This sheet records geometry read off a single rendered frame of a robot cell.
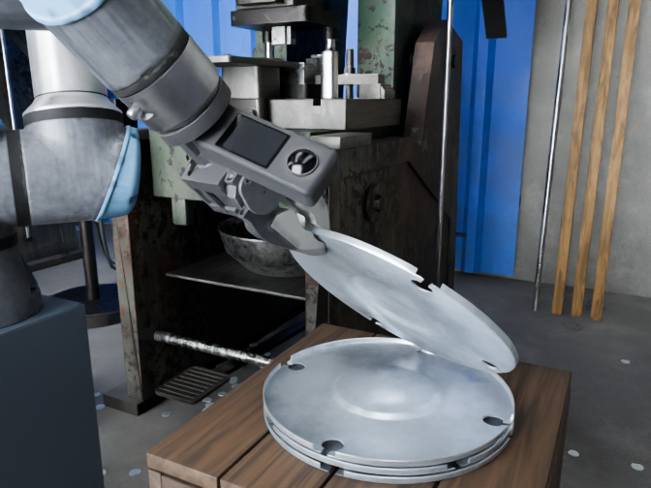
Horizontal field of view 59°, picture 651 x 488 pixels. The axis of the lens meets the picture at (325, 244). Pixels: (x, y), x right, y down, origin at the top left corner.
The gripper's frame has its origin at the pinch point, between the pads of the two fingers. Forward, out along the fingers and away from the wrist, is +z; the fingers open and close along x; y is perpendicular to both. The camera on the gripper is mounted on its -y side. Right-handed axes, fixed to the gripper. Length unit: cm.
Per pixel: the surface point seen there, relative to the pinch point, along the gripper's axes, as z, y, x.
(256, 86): 12, 53, -35
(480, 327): 8.8, -15.1, 0.5
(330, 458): 9.7, -6.4, 17.7
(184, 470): 4.5, 4.7, 25.9
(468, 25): 84, 85, -142
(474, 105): 104, 79, -121
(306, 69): 19, 54, -49
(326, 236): -2.2, -1.9, 0.2
